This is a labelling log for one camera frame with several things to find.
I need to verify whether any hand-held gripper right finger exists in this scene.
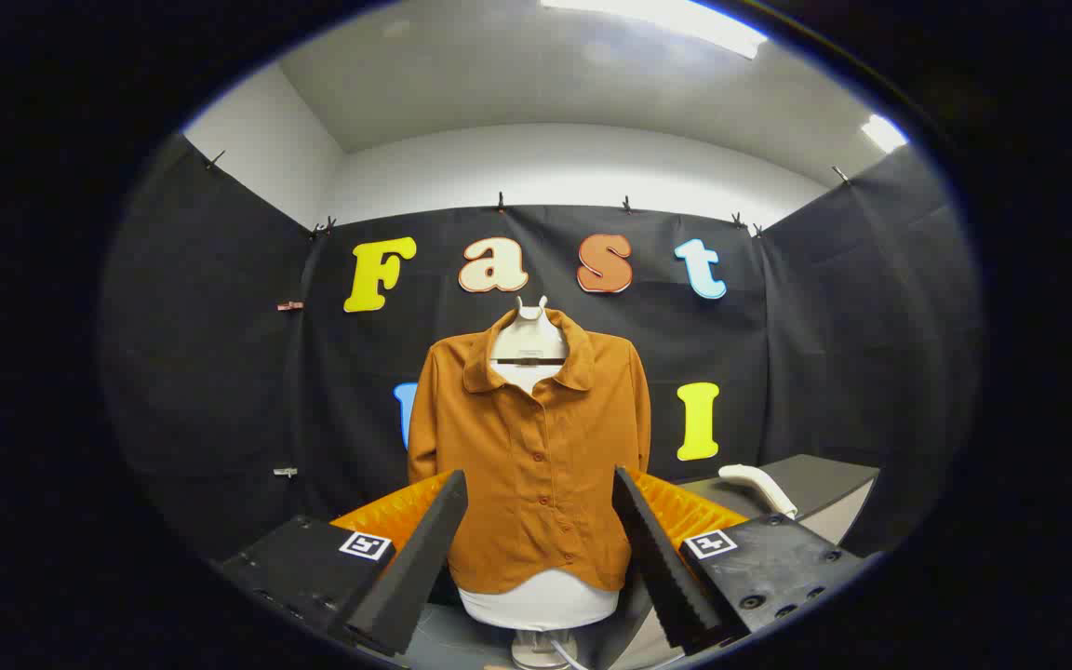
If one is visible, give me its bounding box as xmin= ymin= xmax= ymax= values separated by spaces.
xmin=612 ymin=465 xmax=872 ymax=654

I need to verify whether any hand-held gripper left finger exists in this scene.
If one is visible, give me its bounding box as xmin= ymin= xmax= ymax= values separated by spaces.
xmin=218 ymin=468 xmax=470 ymax=658

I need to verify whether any orange-brown button shirt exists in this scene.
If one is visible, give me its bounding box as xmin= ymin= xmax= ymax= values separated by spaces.
xmin=407 ymin=307 xmax=651 ymax=595

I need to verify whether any white torso ironing form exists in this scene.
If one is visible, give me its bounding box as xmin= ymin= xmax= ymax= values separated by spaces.
xmin=457 ymin=361 xmax=622 ymax=634

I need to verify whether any grey stand pole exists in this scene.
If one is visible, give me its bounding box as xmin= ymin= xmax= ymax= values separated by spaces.
xmin=510 ymin=629 xmax=582 ymax=670

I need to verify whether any grey side table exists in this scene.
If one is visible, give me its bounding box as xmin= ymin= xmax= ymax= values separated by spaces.
xmin=676 ymin=454 xmax=879 ymax=550

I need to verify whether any black backdrop cloth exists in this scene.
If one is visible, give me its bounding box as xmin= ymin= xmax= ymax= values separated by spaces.
xmin=99 ymin=133 xmax=982 ymax=559

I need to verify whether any small ceiling light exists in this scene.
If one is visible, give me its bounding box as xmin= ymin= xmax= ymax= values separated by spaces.
xmin=862 ymin=114 xmax=909 ymax=154

